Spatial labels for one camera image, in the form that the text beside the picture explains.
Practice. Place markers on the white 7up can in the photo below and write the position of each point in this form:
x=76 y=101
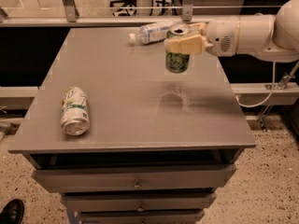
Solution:
x=75 y=118

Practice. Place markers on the black leather shoe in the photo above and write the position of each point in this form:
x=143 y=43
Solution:
x=13 y=212

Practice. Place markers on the metal railing frame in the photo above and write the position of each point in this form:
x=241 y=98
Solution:
x=75 y=13

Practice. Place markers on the black office chair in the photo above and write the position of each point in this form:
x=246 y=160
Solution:
x=126 y=8

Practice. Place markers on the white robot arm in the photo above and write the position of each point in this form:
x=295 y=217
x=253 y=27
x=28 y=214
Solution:
x=271 y=38

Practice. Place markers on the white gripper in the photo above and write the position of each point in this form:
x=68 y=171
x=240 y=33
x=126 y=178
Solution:
x=221 y=37

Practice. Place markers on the bottom grey drawer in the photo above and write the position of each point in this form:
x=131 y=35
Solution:
x=146 y=217

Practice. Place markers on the middle grey drawer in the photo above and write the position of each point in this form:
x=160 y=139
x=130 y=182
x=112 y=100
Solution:
x=138 y=202

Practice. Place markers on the grey drawer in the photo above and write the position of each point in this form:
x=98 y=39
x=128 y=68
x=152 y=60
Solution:
x=134 y=178
x=138 y=202
x=146 y=217

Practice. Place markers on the grey drawer cabinet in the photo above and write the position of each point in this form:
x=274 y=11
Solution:
x=140 y=114

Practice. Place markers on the top grey drawer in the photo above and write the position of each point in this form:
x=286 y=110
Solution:
x=134 y=178

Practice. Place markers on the clear plastic water bottle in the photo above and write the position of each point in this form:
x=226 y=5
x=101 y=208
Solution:
x=150 y=33

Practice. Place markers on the green LaCroix can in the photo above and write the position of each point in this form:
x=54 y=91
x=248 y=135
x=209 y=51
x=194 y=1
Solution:
x=176 y=62

